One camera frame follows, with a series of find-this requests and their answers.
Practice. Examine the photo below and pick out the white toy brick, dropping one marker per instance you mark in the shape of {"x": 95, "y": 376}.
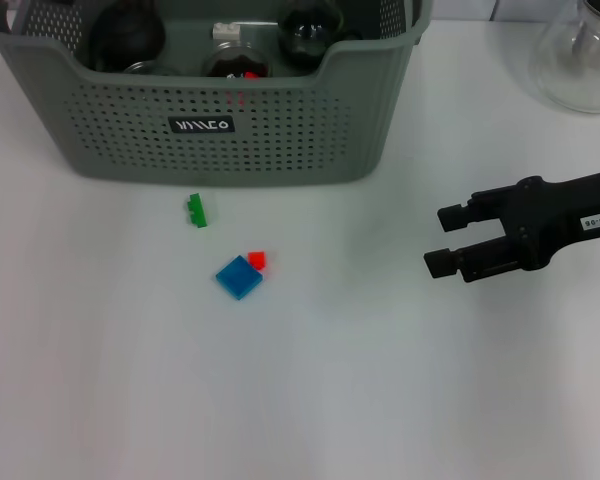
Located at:
{"x": 226, "y": 30}

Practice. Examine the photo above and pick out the black round teapot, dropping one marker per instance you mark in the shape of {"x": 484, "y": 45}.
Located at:
{"x": 130, "y": 35}

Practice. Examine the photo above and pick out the grey-green perforated storage bin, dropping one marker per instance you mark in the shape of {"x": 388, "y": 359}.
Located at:
{"x": 280, "y": 140}

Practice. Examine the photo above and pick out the green toy brick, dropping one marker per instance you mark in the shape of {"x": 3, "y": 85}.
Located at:
{"x": 197, "y": 212}

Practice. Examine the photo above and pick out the small red toy brick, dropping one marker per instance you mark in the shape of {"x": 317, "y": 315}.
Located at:
{"x": 256, "y": 259}
{"x": 250, "y": 76}

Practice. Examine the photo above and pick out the blue square toy plate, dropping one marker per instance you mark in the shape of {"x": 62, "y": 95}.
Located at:
{"x": 237, "y": 277}

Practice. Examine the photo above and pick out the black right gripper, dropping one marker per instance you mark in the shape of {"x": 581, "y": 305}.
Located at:
{"x": 555, "y": 215}

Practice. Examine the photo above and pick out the clear glass carafe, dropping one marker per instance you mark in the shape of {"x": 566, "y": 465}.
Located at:
{"x": 575, "y": 75}

